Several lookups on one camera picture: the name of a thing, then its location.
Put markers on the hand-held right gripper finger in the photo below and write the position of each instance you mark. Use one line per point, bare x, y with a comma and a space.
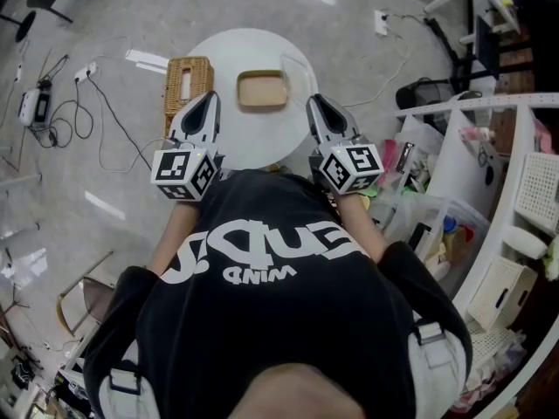
312, 118
342, 111

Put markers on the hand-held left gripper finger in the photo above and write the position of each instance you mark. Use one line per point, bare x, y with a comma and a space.
185, 111
214, 118

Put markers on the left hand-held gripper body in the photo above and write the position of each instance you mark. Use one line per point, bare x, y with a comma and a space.
179, 170

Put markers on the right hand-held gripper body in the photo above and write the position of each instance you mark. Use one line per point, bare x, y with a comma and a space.
351, 166

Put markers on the person's right forearm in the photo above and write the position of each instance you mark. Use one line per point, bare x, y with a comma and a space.
360, 225

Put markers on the person's left forearm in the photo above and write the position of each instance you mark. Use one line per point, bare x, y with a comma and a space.
172, 238

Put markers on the wicker tissue box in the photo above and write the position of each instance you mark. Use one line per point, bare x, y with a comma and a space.
188, 81

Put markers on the clear plastic container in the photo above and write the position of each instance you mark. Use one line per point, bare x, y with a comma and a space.
301, 77

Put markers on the round white table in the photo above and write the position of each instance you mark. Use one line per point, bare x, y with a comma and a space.
257, 138

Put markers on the tan rectangular tray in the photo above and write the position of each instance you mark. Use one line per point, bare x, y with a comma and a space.
261, 92

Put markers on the clear plastic storage bin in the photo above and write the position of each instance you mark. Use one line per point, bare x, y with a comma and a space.
410, 160
441, 242

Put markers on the black mesh waste bin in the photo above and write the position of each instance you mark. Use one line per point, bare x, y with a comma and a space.
423, 98

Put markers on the white power strip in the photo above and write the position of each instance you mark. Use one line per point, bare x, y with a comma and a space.
85, 71
381, 22

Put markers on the white box device with screen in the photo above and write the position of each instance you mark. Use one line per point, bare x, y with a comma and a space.
36, 106

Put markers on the black printed t-shirt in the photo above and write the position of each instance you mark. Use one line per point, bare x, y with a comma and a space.
271, 295

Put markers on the wooden chair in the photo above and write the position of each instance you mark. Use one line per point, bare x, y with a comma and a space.
83, 295

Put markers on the black monitor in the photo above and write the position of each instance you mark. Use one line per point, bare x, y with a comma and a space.
486, 46

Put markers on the white shelf unit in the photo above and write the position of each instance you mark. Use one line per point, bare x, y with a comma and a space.
506, 216

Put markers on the black round stool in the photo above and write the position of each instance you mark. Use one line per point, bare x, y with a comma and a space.
25, 26

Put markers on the white perforated basket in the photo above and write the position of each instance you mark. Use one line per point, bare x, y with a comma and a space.
491, 343
538, 192
502, 293

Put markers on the white desk frame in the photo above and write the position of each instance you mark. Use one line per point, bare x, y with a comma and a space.
476, 2

